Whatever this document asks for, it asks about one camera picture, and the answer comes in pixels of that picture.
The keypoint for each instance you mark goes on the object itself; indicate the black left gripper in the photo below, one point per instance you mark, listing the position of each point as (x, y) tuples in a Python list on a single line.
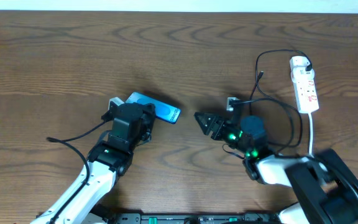
[(150, 112)]

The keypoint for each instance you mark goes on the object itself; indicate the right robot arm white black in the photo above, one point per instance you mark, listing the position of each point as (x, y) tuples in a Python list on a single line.
[(326, 189)]

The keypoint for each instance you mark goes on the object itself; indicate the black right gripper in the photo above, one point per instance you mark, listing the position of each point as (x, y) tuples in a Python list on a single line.
[(217, 127)]

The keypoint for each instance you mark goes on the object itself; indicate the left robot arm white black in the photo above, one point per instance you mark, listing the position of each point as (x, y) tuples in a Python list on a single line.
[(106, 162)]

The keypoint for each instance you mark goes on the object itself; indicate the white power strip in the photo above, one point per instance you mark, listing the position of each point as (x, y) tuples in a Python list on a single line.
[(302, 77)]

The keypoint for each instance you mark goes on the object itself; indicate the blue Galaxy smartphone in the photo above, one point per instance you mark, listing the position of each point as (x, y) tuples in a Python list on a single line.
[(165, 112)]

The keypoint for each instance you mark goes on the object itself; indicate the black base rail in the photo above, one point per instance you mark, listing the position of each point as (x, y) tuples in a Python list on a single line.
[(136, 218)]

